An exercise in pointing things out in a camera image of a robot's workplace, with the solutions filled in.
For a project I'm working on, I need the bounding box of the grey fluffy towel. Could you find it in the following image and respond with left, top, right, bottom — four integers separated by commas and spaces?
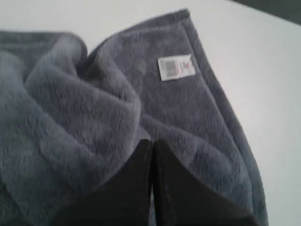
0, 9, 269, 226

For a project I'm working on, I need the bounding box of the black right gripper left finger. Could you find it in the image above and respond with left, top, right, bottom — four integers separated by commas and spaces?
56, 139, 153, 226

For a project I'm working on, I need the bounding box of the white towel care label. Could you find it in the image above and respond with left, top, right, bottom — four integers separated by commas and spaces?
158, 55, 196, 81

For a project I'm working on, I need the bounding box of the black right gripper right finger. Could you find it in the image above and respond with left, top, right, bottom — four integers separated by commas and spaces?
152, 140, 260, 226

